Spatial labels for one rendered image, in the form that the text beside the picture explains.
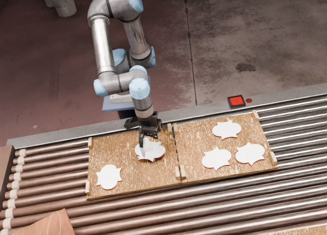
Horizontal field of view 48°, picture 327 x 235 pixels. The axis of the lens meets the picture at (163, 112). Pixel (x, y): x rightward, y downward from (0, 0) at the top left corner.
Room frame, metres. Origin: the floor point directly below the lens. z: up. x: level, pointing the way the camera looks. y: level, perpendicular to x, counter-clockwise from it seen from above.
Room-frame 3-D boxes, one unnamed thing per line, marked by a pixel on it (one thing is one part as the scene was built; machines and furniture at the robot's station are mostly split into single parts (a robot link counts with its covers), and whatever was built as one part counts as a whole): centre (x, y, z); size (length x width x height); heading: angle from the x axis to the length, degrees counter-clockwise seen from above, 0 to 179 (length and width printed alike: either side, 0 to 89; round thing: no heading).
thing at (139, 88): (1.12, 0.07, 1.31); 0.09 x 0.08 x 0.11; 0
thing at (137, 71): (1.21, 0.09, 1.30); 0.11 x 0.11 x 0.08; 0
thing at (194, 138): (1.11, -0.23, 0.93); 0.41 x 0.35 x 0.02; 88
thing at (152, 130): (1.11, 0.07, 1.15); 0.09 x 0.08 x 0.12; 66
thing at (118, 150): (1.12, 0.18, 0.93); 0.41 x 0.35 x 0.02; 89
